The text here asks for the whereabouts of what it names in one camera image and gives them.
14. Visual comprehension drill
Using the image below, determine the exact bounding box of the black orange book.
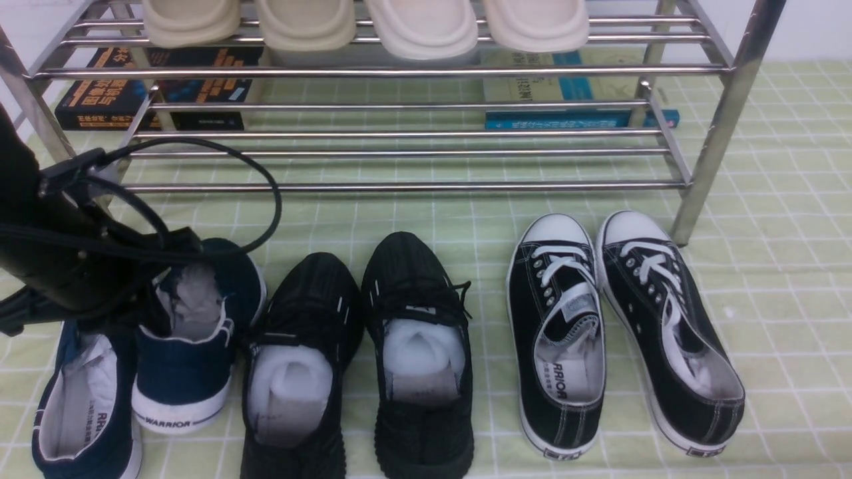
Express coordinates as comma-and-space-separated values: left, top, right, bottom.
54, 47, 161, 131

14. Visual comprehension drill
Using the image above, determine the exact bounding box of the black white canvas sneaker,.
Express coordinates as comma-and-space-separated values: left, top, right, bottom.
506, 214, 606, 460
594, 210, 746, 458

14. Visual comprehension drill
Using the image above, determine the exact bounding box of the beige slipper, far left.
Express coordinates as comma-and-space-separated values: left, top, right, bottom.
141, 1, 241, 49

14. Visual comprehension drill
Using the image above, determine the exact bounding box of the cream slipper,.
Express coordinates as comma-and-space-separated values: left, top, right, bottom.
365, 1, 479, 61
482, 1, 590, 53

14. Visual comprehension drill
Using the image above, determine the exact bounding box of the beige slipper,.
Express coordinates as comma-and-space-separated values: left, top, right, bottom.
255, 1, 357, 52
141, 1, 241, 49

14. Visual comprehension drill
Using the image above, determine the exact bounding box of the navy canvas shoe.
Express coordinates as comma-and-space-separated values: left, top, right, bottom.
132, 238, 267, 434
31, 321, 143, 478

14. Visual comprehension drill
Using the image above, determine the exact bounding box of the black white canvas sneaker, left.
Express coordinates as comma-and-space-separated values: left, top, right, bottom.
506, 214, 606, 460

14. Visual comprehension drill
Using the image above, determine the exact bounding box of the blue cream book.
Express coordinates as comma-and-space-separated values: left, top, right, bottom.
481, 46, 644, 128

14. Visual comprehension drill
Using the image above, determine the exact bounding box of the stainless steel shoe rack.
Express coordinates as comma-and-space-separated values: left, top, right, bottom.
2, 1, 785, 245

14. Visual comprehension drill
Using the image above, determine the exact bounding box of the black cable loop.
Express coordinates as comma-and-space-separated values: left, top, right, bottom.
40, 136, 284, 261

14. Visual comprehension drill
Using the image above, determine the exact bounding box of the cream slipper, far right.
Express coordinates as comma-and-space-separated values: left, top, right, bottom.
482, 1, 590, 53

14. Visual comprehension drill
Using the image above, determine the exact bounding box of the black white canvas sneaker, right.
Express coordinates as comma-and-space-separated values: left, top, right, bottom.
594, 210, 746, 458

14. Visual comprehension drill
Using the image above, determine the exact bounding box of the black knit sneaker, right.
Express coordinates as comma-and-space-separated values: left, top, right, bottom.
360, 232, 475, 478

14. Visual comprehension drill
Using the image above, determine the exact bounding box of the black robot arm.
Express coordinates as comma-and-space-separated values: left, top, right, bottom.
1, 112, 202, 337

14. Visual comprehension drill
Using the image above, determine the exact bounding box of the black knit sneaker, left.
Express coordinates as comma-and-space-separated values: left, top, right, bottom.
240, 252, 365, 478

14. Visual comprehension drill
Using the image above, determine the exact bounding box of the black knit sneaker,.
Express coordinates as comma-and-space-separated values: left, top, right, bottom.
240, 252, 365, 478
360, 232, 475, 478

